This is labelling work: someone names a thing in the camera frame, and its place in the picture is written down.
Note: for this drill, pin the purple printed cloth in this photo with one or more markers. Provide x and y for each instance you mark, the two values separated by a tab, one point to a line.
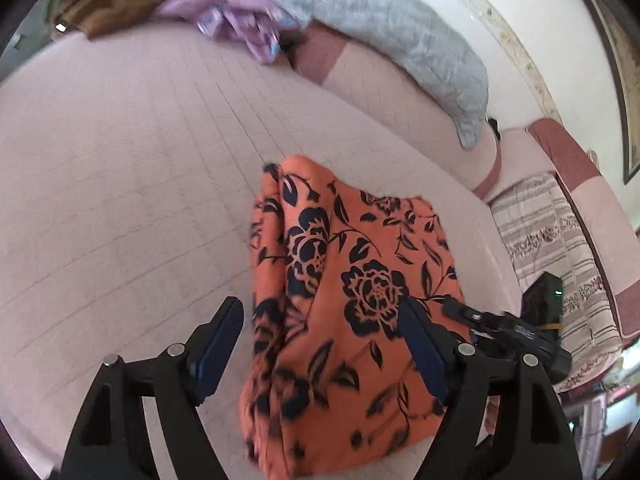
240	15

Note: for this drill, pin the grey quilted blanket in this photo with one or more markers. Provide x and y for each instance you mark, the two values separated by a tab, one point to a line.
400	35

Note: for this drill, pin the orange floral garment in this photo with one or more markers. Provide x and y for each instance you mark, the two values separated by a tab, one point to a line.
350	240

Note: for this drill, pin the pink pillow with maroon bands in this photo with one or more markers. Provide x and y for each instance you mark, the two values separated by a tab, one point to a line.
390	105
565	150

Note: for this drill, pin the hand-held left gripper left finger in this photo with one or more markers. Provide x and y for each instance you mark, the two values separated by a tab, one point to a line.
217	355

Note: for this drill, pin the dark framed wall picture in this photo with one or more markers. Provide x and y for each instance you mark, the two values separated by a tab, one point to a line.
620	60

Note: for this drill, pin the striped patterned pillow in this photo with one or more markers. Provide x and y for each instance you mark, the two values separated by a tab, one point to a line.
540	230

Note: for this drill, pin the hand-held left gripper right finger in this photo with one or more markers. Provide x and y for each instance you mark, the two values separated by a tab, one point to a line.
425	350

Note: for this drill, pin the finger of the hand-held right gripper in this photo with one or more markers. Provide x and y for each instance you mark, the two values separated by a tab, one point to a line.
472	316

